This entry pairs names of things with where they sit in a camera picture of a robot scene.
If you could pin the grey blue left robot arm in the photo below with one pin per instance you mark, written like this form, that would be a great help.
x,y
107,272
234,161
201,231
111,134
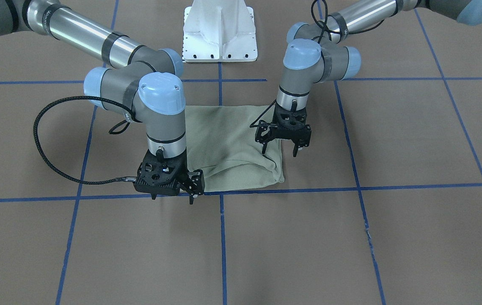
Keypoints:
x,y
386,42

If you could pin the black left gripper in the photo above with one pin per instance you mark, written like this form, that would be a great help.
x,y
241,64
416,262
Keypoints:
x,y
266,134

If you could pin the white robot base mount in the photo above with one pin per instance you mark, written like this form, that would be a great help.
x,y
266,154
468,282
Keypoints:
x,y
219,31

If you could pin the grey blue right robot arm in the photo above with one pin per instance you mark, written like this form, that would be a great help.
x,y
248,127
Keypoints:
x,y
141,84

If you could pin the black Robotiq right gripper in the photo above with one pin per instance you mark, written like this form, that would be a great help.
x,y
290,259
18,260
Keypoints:
x,y
193,181

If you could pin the olive green long-sleeve shirt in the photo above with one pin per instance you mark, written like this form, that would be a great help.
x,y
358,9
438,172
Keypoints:
x,y
221,144

